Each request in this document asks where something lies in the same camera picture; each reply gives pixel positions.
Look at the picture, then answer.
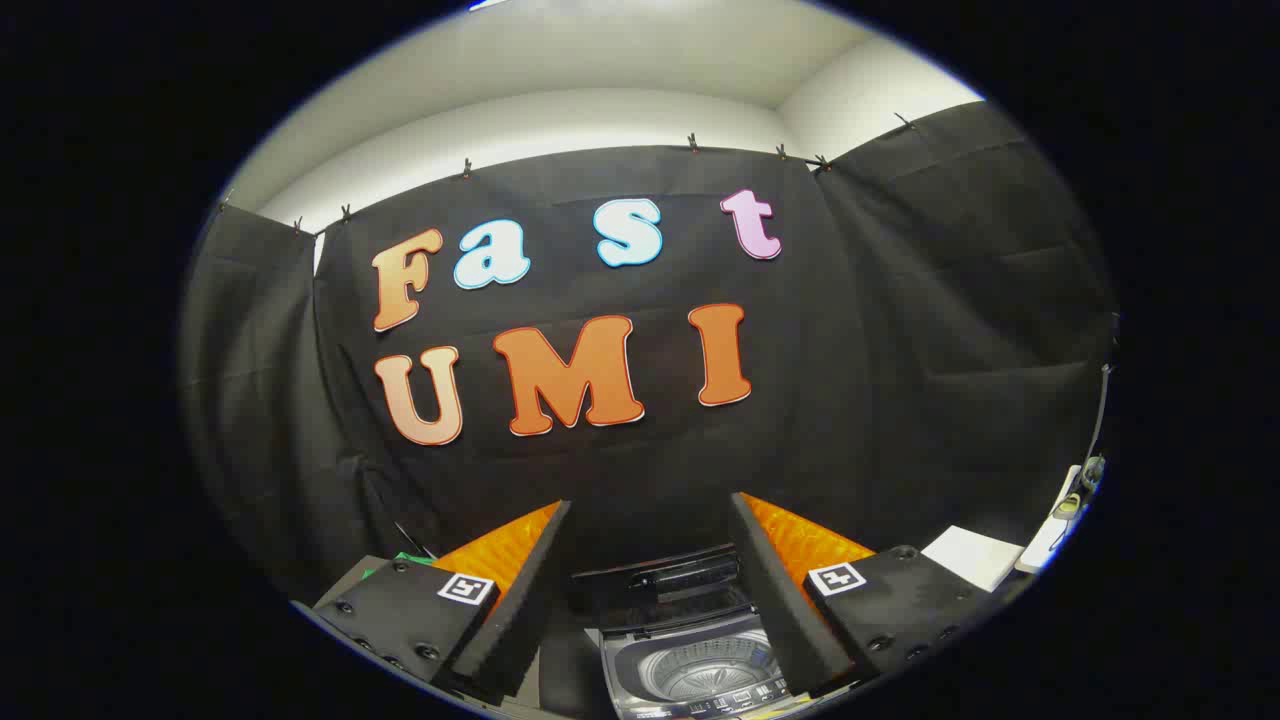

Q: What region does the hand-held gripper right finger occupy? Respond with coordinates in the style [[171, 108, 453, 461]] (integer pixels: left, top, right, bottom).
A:
[[728, 492, 1001, 699]]

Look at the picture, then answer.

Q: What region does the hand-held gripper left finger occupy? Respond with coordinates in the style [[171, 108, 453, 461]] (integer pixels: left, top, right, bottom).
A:
[[312, 500, 573, 701]]

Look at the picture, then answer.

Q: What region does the grey washing machine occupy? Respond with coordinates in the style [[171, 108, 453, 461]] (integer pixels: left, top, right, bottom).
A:
[[570, 545, 806, 720]]

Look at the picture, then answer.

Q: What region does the green shirt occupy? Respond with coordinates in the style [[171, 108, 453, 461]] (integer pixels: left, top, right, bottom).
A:
[[362, 550, 437, 581]]

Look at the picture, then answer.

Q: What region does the white flat board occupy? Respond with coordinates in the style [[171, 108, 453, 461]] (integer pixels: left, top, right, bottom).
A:
[[920, 525, 1027, 593]]

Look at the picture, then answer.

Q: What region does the white power strip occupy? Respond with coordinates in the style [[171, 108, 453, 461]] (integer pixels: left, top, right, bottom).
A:
[[1015, 455, 1106, 576]]

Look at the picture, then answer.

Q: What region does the black backdrop cloth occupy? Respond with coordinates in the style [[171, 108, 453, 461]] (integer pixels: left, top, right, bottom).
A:
[[180, 100, 1119, 606]]

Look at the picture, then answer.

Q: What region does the thin black cable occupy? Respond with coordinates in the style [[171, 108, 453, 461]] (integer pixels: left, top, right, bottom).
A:
[[393, 520, 438, 561]]

